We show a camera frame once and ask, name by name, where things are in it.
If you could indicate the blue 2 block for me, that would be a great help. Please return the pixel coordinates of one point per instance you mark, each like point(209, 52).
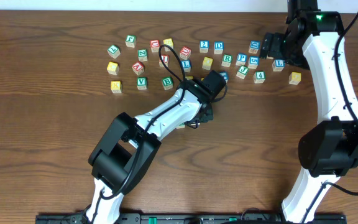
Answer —
point(204, 46)

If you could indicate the yellow block left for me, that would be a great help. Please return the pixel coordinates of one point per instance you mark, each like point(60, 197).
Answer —
point(113, 68)

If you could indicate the red I block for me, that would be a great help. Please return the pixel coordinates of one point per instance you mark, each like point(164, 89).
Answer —
point(164, 60)

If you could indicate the blue P block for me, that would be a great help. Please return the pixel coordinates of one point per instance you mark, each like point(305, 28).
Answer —
point(241, 59)

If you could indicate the red U block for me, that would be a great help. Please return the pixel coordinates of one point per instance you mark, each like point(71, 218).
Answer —
point(185, 53)

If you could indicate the green B block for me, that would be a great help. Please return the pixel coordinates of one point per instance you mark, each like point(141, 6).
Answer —
point(167, 83)

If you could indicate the blue 5 block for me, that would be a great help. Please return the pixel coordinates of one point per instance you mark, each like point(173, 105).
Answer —
point(253, 62)

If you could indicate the yellow O block upper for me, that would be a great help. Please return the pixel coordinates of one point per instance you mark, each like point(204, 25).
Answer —
point(207, 63)

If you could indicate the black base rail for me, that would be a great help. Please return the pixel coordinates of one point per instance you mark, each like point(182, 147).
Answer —
point(135, 218)

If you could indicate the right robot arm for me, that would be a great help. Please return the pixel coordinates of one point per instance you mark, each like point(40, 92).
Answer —
point(314, 40)

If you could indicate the green 4 block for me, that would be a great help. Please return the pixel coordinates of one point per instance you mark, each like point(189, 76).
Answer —
point(259, 77)

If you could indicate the blue T block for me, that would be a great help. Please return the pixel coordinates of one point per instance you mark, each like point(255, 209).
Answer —
point(224, 75)

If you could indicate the green Z block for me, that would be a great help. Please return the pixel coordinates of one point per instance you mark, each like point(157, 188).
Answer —
point(142, 55)

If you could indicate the red A block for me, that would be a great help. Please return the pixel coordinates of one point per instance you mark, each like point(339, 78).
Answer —
point(138, 68)

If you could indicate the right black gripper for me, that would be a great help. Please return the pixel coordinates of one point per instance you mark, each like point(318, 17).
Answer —
point(268, 45)

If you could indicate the green J block right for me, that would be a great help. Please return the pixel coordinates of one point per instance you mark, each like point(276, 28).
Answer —
point(242, 72)

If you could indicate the green R block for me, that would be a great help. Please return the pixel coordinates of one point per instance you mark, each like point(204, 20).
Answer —
point(227, 60)

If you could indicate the blue l block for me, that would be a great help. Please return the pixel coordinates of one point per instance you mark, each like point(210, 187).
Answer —
point(186, 64)
point(278, 65)

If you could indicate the blue L block right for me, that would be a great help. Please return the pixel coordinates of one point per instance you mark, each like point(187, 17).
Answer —
point(278, 65)

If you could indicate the green j block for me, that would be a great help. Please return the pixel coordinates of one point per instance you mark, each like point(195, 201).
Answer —
point(242, 72)
point(130, 41)

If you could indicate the yellow S block upper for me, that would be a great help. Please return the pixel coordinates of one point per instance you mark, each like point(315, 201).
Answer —
point(168, 44)

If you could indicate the green V block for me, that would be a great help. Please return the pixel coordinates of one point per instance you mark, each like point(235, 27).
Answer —
point(141, 83)

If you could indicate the yellow K block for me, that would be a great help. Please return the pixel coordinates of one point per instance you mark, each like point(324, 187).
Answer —
point(116, 86)

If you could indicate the yellow G block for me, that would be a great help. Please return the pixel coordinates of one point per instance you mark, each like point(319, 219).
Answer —
point(294, 78)

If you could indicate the blue D block right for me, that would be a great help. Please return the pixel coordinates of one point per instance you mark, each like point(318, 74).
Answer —
point(254, 47)

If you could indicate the blue d block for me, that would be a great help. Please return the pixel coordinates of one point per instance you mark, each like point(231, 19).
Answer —
point(254, 47)
point(218, 47)

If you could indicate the blue L block middle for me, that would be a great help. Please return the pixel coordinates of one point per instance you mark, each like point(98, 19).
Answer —
point(186, 64)

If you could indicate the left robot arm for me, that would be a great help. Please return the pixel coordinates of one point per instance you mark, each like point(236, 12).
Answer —
point(127, 148)

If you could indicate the green L block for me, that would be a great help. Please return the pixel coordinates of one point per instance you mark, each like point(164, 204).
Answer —
point(114, 51)

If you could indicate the red C block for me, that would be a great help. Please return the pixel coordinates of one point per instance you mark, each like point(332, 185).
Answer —
point(154, 45)

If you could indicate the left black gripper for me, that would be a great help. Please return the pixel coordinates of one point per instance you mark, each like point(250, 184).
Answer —
point(206, 114)

